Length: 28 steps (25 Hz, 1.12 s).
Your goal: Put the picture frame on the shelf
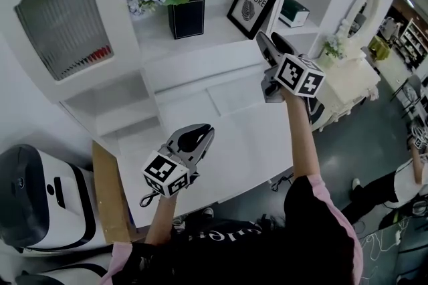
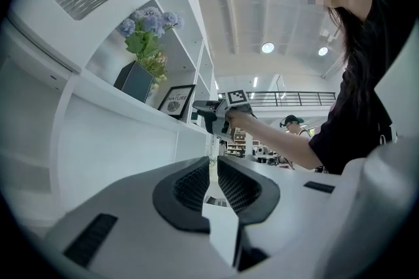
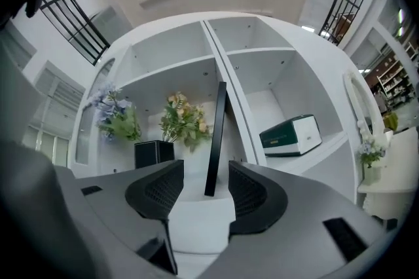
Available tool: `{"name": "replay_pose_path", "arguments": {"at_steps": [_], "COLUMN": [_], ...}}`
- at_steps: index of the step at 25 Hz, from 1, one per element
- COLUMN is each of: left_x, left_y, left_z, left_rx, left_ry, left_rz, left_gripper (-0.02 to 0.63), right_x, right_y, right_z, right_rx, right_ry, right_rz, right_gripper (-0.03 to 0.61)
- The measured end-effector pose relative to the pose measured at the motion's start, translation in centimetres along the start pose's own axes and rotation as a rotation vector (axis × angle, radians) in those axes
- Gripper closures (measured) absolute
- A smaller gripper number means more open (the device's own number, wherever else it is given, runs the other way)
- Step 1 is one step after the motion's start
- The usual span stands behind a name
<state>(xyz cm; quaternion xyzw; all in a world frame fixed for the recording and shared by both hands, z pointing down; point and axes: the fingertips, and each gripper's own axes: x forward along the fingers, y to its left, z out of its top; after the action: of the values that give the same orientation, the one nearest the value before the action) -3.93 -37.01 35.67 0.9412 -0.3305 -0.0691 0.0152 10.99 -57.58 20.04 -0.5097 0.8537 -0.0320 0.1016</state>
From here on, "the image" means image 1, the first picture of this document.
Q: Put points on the white desk with hutch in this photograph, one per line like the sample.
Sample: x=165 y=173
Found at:
x=240 y=136

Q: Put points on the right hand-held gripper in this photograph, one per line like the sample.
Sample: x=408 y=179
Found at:
x=299 y=76

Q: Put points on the person's left forearm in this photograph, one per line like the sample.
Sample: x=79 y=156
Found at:
x=162 y=223

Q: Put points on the row of coloured books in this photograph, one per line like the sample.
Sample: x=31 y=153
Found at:
x=90 y=59

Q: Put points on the black framed nature print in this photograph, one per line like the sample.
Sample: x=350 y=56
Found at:
x=254 y=2

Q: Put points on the person's right forearm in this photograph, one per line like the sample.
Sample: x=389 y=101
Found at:
x=301 y=140

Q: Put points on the white and grey robot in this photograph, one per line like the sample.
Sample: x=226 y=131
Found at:
x=73 y=272
x=40 y=196

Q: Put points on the background display shelf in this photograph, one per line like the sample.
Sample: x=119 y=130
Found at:
x=414 y=43

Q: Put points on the small pale flower pot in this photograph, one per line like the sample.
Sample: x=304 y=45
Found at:
x=332 y=46

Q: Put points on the person's sneaker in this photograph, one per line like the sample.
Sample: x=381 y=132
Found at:
x=179 y=220
x=208 y=212

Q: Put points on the ribbed glass cabinet door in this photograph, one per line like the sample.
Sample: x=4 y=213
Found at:
x=63 y=22

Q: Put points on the cream dressing table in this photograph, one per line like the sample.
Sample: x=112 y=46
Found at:
x=347 y=89

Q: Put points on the long cardboard box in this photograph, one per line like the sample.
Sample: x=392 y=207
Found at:
x=110 y=196

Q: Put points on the oval white-framed mirror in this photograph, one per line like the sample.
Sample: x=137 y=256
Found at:
x=361 y=14

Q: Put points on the yellow-green box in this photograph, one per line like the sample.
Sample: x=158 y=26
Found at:
x=379 y=47

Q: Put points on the black and pink shirt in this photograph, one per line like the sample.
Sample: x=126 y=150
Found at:
x=240 y=250

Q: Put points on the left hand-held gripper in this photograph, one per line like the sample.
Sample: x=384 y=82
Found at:
x=165 y=175

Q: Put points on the dark green white box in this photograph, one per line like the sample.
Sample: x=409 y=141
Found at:
x=294 y=12

